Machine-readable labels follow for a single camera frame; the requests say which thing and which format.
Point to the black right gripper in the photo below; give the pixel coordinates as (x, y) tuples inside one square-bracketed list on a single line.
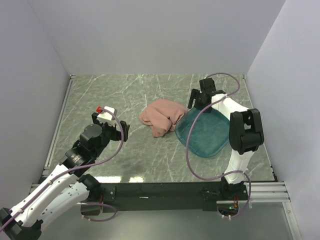
[(195, 94)]

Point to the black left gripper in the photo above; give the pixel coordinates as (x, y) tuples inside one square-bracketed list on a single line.
[(116, 134)]

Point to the teal translucent plastic basin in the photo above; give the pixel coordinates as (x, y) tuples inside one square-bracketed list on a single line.
[(209, 135)]

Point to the pink t-shirt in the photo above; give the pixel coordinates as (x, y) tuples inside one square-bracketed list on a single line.
[(162, 116)]

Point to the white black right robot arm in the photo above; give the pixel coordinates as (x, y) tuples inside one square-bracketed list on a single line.
[(245, 133)]

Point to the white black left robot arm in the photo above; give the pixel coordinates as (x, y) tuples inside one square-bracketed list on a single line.
[(68, 184)]

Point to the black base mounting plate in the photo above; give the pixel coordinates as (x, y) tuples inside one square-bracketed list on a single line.
[(142, 196)]

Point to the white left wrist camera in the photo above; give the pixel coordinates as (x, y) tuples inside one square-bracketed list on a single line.
[(105, 117)]

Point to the aluminium front frame rail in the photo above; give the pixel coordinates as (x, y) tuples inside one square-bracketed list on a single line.
[(269, 192)]

